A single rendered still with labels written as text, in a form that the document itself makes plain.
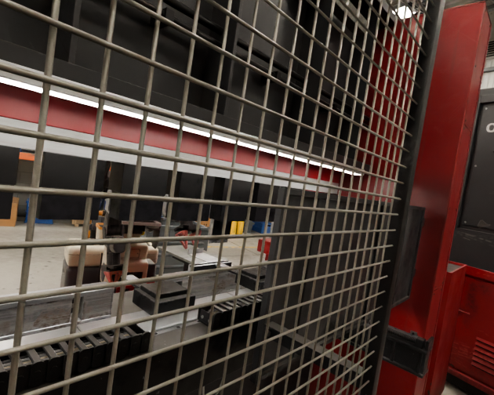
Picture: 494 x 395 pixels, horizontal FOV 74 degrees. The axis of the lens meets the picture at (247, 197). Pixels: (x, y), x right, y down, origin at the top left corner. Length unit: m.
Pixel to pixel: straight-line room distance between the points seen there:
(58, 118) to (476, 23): 1.76
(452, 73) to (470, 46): 0.13
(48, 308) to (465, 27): 1.98
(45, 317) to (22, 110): 0.52
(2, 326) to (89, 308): 0.20
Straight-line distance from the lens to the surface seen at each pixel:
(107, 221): 1.52
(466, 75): 1.89
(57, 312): 1.05
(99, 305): 1.09
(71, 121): 0.94
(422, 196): 1.81
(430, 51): 0.62
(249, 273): 1.14
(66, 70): 0.76
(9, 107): 0.91
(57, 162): 0.94
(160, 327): 0.83
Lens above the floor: 1.34
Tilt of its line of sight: 3 degrees down
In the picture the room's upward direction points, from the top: 8 degrees clockwise
